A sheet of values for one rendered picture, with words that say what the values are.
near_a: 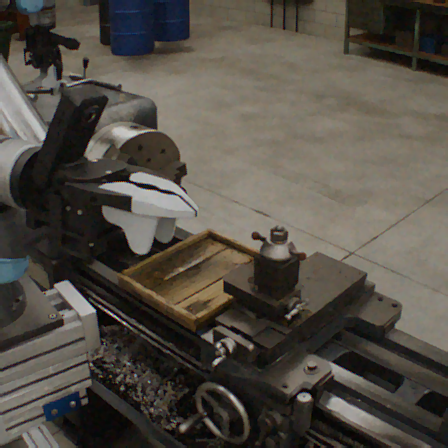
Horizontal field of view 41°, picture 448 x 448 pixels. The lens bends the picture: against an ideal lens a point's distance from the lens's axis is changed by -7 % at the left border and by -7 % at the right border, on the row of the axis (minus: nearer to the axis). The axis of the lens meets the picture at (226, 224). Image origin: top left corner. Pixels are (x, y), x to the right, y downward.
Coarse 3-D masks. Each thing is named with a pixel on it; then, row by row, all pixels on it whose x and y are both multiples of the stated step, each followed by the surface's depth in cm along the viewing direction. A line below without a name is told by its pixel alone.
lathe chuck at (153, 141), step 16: (112, 128) 175; (128, 128) 175; (144, 128) 176; (96, 144) 172; (112, 144) 170; (128, 144) 170; (144, 144) 175; (160, 144) 179; (144, 160) 177; (160, 160) 181
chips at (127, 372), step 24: (120, 336) 201; (96, 360) 188; (120, 360) 188; (144, 360) 188; (168, 360) 186; (120, 384) 177; (144, 384) 177; (168, 384) 174; (192, 384) 176; (144, 408) 172; (168, 408) 174; (192, 408) 175; (168, 432) 166; (192, 432) 167
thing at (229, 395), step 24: (216, 384) 144; (240, 384) 141; (216, 408) 146; (240, 408) 140; (264, 408) 139; (288, 408) 132; (216, 432) 151; (240, 432) 150; (264, 432) 138; (288, 432) 138
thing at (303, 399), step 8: (304, 392) 132; (296, 400) 131; (304, 400) 130; (312, 400) 132; (296, 408) 132; (304, 408) 130; (312, 408) 133; (296, 416) 133; (304, 416) 131; (296, 424) 134; (304, 424) 133
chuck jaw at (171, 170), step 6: (174, 162) 185; (180, 162) 184; (162, 168) 182; (168, 168) 182; (174, 168) 182; (180, 168) 183; (186, 168) 185; (162, 174) 179; (168, 174) 179; (174, 174) 179; (180, 174) 184; (186, 174) 186; (174, 180) 177; (180, 180) 181
